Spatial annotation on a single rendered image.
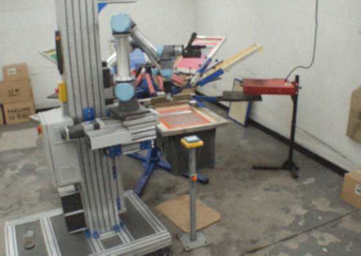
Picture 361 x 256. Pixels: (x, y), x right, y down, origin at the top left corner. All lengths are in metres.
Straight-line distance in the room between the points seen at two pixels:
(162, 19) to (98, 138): 5.56
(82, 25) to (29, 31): 4.87
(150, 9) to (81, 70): 5.18
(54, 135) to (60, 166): 0.23
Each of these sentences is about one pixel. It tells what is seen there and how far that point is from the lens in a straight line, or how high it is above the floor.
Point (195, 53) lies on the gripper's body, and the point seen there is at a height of 1.64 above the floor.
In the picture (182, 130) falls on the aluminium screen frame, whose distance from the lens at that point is 2.57.
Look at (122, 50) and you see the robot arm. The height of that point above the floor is 1.68.
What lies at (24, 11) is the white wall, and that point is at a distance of 7.03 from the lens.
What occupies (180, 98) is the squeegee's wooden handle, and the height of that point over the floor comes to 1.07.
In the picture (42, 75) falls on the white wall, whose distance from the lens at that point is 7.08.
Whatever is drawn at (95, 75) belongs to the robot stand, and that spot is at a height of 1.50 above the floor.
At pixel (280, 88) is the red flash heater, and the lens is 3.59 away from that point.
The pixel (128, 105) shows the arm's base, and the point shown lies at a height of 1.30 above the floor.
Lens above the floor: 1.87
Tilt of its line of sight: 18 degrees down
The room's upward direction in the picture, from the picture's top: 2 degrees counter-clockwise
